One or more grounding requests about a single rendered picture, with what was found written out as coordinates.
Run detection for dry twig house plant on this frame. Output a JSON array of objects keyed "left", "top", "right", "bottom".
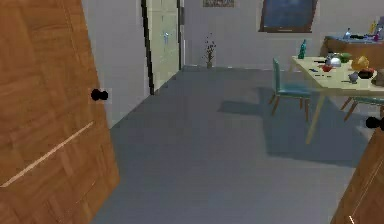
[{"left": 202, "top": 32, "right": 217, "bottom": 69}]

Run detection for pale cream room door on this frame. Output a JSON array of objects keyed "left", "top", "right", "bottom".
[{"left": 145, "top": 0, "right": 181, "bottom": 91}]

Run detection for teal chair with wooden legs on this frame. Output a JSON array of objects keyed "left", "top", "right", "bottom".
[
  {"left": 268, "top": 57, "right": 313, "bottom": 123},
  {"left": 340, "top": 96, "right": 384, "bottom": 122}
]

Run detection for teal green bottle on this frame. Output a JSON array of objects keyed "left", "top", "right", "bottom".
[{"left": 297, "top": 39, "right": 308, "bottom": 60}]

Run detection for pale yellow dining table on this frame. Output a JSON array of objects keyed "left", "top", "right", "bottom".
[{"left": 289, "top": 55, "right": 384, "bottom": 145}]

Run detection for brown wooden room door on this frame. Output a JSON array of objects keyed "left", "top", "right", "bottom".
[
  {"left": 0, "top": 0, "right": 121, "bottom": 224},
  {"left": 329, "top": 127, "right": 384, "bottom": 224}
]

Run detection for silver kettle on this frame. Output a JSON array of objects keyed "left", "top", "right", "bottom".
[{"left": 325, "top": 52, "right": 342, "bottom": 68}]

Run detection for yellow bread loaf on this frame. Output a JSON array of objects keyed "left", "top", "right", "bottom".
[{"left": 351, "top": 55, "right": 371, "bottom": 72}]

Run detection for brown wooden counter cupboard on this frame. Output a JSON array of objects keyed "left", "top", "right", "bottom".
[{"left": 319, "top": 35, "right": 384, "bottom": 71}]

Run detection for black pan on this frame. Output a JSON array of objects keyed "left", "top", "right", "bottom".
[{"left": 357, "top": 67, "right": 376, "bottom": 80}]

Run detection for brown lumpy object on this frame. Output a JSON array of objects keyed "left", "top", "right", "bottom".
[{"left": 370, "top": 68, "right": 384, "bottom": 88}]

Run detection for black round door handle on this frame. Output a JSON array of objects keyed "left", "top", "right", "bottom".
[
  {"left": 365, "top": 116, "right": 384, "bottom": 132},
  {"left": 90, "top": 88, "right": 109, "bottom": 102}
]

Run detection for small framed wall picture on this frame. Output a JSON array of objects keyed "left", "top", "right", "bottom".
[{"left": 202, "top": 0, "right": 235, "bottom": 8}]

